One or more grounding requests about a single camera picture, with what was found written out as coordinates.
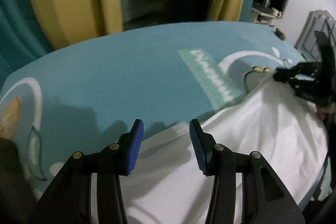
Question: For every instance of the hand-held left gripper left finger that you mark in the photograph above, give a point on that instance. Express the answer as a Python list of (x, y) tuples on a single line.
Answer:
[(134, 146)]

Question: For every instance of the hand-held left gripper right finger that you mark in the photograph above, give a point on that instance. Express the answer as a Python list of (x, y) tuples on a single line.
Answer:
[(198, 148)]

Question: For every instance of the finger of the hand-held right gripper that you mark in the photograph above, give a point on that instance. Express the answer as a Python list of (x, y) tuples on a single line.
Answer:
[(283, 74)]

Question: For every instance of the white zip jacket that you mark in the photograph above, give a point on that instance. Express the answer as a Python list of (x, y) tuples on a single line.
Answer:
[(236, 150)]

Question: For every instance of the person's right hand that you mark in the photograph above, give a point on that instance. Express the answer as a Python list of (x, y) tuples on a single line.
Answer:
[(322, 111)]

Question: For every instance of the small green toy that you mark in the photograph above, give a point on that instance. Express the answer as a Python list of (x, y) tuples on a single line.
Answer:
[(280, 33)]

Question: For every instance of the grey padded headboard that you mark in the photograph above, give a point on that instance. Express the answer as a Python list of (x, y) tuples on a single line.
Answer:
[(309, 32)]

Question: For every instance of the white computer desk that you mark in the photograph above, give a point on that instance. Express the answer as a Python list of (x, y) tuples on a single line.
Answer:
[(262, 16)]

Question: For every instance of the white mug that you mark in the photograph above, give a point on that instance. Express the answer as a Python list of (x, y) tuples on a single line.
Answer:
[(275, 11)]

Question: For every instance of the blue dinosaur printed blanket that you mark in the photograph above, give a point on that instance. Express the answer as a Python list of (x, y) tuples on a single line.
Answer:
[(118, 77)]

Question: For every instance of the olive green garment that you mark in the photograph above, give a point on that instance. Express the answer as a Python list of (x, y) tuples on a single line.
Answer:
[(13, 182)]

